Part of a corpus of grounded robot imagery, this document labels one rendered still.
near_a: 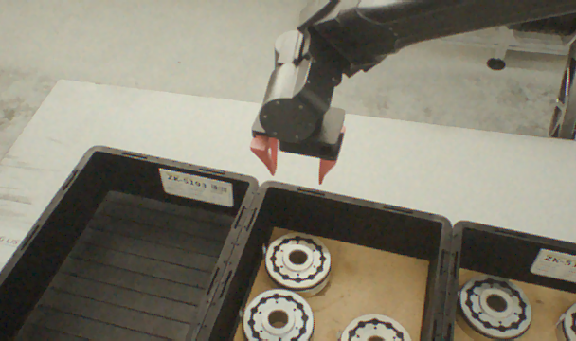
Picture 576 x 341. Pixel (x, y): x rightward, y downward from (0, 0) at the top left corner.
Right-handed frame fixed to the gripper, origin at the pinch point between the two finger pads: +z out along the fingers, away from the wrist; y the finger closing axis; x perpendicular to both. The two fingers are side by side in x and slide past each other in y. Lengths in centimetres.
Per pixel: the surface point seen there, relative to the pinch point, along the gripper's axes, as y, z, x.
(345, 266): 7.4, 23.2, 3.5
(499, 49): 48, 90, 180
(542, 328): 37.3, 23.4, 0.2
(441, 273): 21.1, 13.9, -0.8
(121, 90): -55, 35, 49
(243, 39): -66, 100, 174
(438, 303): 20.9, 13.6, -6.1
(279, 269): -2.2, 20.6, -1.4
